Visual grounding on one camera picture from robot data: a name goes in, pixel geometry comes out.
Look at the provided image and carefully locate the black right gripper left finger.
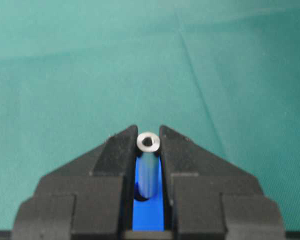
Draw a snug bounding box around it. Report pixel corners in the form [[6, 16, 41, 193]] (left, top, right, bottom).
[[11, 125, 138, 240]]

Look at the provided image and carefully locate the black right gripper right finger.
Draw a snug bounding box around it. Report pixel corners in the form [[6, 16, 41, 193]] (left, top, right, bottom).
[[159, 125, 286, 240]]

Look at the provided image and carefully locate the silver metal shaft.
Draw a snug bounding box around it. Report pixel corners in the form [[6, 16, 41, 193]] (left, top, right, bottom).
[[136, 131, 161, 200]]

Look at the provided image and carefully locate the blue shaft holder block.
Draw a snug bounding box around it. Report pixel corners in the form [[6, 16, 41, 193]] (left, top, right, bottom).
[[132, 158, 164, 232]]

